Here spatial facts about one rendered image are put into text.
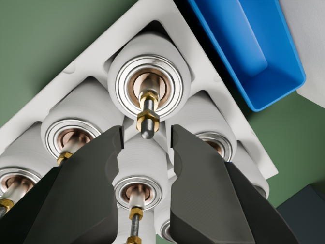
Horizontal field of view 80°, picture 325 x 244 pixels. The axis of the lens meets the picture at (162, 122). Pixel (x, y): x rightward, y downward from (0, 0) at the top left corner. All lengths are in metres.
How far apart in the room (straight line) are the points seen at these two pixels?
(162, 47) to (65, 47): 0.32
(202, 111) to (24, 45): 0.41
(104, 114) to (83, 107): 0.03
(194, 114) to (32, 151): 0.23
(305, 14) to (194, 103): 0.22
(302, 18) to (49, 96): 0.42
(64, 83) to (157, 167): 0.18
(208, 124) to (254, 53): 0.30
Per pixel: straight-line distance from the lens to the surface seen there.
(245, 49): 0.51
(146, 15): 0.28
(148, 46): 0.21
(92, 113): 0.25
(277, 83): 0.47
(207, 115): 0.27
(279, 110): 0.61
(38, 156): 0.33
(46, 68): 0.53
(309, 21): 0.41
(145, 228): 0.43
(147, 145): 0.33
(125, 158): 0.31
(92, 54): 0.30
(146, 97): 0.18
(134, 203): 0.29
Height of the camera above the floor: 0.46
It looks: 61 degrees down
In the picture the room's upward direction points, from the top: 175 degrees clockwise
